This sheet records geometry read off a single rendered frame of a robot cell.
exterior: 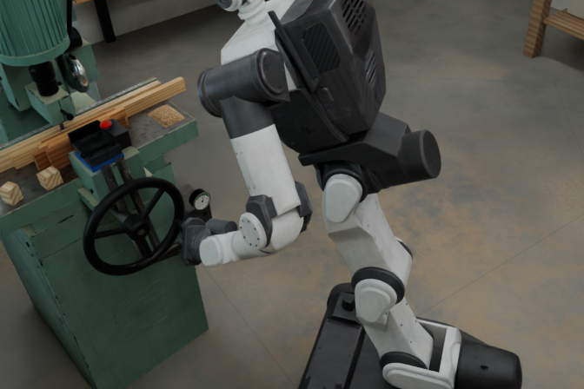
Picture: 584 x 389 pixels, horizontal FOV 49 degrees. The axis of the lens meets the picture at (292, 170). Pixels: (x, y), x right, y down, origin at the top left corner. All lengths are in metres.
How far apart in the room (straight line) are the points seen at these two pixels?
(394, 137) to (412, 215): 1.40
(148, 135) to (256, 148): 0.71
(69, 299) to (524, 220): 1.86
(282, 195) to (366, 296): 0.58
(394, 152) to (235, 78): 0.42
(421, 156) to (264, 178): 0.39
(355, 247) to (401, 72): 2.25
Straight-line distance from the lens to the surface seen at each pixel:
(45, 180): 1.73
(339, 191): 1.48
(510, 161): 3.19
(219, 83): 1.19
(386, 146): 1.41
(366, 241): 1.62
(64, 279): 1.92
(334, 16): 1.22
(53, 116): 1.78
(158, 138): 1.83
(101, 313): 2.08
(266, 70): 1.15
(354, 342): 2.15
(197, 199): 1.94
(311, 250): 2.67
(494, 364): 1.96
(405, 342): 1.90
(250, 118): 1.18
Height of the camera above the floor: 1.94
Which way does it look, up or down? 39 degrees down
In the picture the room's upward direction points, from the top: 4 degrees counter-clockwise
